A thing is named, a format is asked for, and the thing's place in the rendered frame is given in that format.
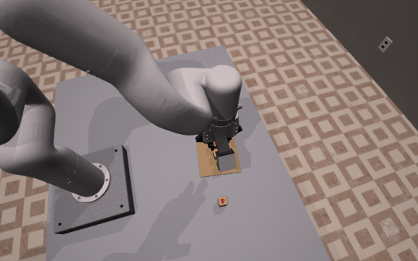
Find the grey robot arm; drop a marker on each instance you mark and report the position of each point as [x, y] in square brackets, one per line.
[79, 33]

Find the tan flat mat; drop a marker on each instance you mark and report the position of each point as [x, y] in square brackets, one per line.
[207, 163]

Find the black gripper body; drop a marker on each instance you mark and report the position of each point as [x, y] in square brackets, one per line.
[230, 131]

